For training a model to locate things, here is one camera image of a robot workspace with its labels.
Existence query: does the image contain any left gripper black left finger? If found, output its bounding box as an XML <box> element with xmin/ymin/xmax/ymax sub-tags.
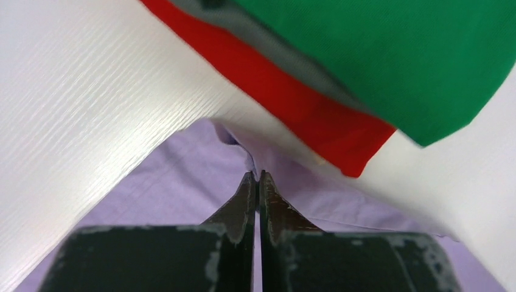
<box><xmin>40</xmin><ymin>172</ymin><xmax>256</xmax><ymax>291</ymax></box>

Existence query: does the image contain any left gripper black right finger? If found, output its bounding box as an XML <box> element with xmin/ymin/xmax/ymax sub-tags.
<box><xmin>259</xmin><ymin>172</ymin><xmax>461</xmax><ymax>291</ymax></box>

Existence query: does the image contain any purple t-shirt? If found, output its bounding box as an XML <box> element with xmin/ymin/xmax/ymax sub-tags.
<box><xmin>14</xmin><ymin>117</ymin><xmax>509</xmax><ymax>292</ymax></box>

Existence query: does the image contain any beige folded t-shirt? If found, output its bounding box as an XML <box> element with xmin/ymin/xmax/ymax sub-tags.
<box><xmin>312</xmin><ymin>155</ymin><xmax>329</xmax><ymax>167</ymax></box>

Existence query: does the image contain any red folded t-shirt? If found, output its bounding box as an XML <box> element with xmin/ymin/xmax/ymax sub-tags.
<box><xmin>143</xmin><ymin>1</ymin><xmax>395</xmax><ymax>178</ymax></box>

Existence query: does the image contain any green folded t-shirt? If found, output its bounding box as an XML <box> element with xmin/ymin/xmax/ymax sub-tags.
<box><xmin>239</xmin><ymin>1</ymin><xmax>515</xmax><ymax>146</ymax></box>

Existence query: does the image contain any grey folded t-shirt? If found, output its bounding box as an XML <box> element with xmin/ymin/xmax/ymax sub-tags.
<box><xmin>171</xmin><ymin>0</ymin><xmax>372</xmax><ymax>114</ymax></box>

